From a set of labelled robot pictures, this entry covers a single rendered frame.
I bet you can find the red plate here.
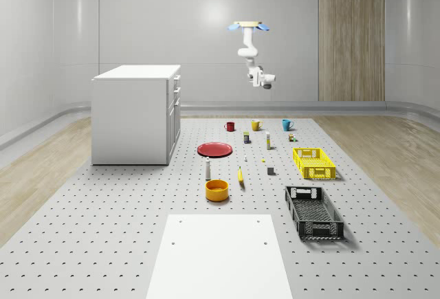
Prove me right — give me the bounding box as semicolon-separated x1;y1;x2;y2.
197;142;234;159

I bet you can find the yellow bowl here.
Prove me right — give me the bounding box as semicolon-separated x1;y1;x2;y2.
205;179;230;205

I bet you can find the white cabinet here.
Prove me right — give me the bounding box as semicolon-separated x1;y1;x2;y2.
91;64;182;166

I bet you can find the yellow basket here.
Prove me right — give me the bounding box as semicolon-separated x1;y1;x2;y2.
292;147;337;180

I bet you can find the drone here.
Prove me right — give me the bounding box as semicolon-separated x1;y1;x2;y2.
225;21;271;32

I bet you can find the white board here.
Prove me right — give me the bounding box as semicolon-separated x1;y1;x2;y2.
146;214;294;299

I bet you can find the dark grey basket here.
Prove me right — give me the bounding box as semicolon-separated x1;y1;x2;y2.
284;186;345;241

